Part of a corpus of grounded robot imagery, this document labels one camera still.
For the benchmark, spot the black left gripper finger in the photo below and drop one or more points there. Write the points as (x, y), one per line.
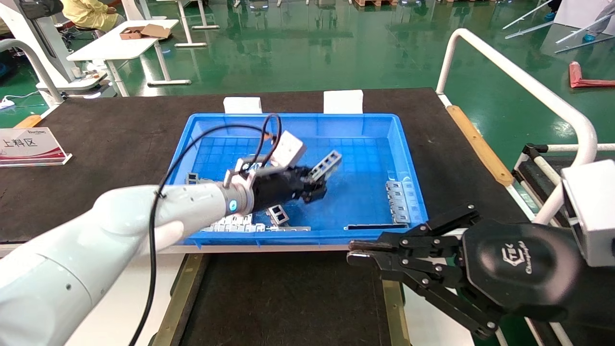
(317, 193)
(306, 173)

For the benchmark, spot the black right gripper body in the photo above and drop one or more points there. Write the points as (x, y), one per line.
(519, 269)

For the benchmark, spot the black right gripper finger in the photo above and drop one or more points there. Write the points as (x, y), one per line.
(432, 283)
(423, 240)

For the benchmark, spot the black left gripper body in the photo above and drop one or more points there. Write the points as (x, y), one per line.
(278, 190)

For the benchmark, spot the grey metal part square holes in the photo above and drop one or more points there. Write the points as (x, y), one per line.
(326, 166)

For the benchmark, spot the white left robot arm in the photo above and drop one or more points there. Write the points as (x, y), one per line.
(72, 259)

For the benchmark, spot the grey slotted metal part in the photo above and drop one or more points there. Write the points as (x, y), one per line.
(398, 202)

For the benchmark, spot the light grey comb metal part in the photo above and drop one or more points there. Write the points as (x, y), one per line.
(235, 220)

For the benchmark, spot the grey ladder-shaped metal part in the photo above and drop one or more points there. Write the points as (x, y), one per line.
(192, 179)

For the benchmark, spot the flat grey plates pile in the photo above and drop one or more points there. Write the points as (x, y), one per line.
(288, 228)

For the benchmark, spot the blue plastic bin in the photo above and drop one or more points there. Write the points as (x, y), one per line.
(355, 129)

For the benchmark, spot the large white foam block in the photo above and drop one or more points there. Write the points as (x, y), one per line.
(343, 102)

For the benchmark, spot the small white foam block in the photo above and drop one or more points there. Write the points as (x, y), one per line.
(242, 105)

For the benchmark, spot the long wooden edge strip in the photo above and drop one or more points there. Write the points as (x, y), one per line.
(478, 144)

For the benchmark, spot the white tubular railing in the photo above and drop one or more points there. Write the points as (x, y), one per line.
(523, 77)

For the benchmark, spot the red floor object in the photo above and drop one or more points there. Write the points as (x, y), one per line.
(576, 77)

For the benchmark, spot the open cardboard box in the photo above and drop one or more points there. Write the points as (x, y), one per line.
(144, 32)

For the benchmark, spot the white work table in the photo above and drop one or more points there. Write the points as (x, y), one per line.
(115, 48)

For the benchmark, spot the white metal bars on floor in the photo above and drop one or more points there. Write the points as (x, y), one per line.
(531, 30)

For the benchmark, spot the acrylic sign red white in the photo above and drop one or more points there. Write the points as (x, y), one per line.
(29, 146)

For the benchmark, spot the short wooden edge strip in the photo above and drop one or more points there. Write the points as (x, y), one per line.
(29, 122)

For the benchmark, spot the person in yellow coat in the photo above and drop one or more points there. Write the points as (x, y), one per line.
(89, 12)

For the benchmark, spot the grey curved handrail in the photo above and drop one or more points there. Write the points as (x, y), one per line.
(36, 62)

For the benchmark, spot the white machine stand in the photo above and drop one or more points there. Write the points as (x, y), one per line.
(38, 43)

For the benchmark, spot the grey metal bracket rectangular holes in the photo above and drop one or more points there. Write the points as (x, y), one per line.
(278, 215)

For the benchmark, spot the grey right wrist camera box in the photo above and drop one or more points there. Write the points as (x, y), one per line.
(591, 211)

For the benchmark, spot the black frame trolley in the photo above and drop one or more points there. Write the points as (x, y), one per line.
(533, 173)

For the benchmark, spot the white table leg frame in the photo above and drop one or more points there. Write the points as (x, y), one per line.
(190, 29)

